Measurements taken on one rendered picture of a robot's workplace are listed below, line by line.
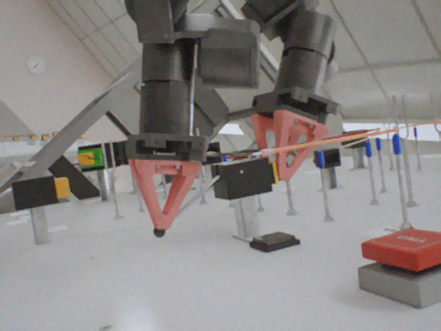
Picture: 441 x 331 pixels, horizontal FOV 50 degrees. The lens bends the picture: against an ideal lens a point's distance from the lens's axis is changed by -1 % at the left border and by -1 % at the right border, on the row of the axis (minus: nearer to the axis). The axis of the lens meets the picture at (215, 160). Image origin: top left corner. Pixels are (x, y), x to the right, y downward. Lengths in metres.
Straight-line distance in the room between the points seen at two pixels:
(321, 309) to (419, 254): 0.07
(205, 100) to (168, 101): 1.15
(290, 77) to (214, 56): 0.12
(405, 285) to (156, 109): 0.29
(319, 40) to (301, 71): 0.04
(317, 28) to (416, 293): 0.36
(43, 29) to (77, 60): 0.69
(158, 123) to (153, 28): 0.09
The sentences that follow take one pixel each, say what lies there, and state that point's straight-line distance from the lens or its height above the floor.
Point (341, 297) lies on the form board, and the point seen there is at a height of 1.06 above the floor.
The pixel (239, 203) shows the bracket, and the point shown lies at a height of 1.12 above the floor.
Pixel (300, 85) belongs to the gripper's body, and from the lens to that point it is 0.57.
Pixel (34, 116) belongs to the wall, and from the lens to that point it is 8.02.
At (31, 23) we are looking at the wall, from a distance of 8.15.
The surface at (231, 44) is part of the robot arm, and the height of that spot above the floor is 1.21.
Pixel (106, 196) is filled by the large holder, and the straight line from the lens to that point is 1.22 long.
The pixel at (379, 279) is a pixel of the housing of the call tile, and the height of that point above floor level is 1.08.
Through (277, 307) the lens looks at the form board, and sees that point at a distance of 0.34.
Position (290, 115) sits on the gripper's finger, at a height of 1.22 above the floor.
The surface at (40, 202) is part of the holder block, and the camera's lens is 0.76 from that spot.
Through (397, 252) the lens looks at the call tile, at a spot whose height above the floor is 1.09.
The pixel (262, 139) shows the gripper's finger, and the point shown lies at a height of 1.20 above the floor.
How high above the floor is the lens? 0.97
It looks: 18 degrees up
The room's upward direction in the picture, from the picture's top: 42 degrees clockwise
